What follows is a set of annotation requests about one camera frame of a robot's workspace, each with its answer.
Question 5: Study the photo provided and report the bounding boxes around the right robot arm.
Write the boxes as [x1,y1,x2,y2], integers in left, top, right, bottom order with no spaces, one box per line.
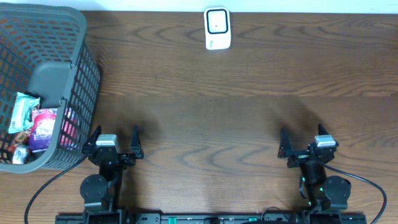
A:
[277,124,351,223]

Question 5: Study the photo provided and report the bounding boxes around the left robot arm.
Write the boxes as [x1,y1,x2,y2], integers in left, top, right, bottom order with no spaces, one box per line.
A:
[80,126,144,224]

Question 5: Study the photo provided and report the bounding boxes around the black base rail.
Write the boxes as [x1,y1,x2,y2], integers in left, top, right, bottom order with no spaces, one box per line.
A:
[55,213,367,224]

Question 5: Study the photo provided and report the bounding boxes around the purple red snack bag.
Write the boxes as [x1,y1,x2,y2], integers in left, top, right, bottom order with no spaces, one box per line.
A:
[29,108,57,153]

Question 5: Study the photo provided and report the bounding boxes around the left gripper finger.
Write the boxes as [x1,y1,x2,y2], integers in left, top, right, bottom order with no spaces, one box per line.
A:
[83,125,101,149]
[130,126,144,159]

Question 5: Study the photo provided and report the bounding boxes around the teal snack packet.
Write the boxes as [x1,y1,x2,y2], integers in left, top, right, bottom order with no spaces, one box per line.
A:
[8,92,40,134]

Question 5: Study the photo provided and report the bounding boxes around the white barcode scanner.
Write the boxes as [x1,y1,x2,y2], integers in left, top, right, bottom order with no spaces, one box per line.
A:
[203,7,231,50]

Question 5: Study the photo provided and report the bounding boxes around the brown orange candy bar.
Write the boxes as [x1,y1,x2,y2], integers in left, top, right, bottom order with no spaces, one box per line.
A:
[7,130,30,153]

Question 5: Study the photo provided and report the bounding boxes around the grey plastic mesh basket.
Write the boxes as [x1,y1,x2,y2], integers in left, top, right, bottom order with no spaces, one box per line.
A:
[1,2,101,174]

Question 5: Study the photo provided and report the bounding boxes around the small orange snack packet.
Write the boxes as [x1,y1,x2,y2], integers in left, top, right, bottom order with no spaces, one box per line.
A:
[12,144,30,165]

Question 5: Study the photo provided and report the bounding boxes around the left black cable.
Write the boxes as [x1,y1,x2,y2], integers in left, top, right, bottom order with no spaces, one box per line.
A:
[24,154,90,224]

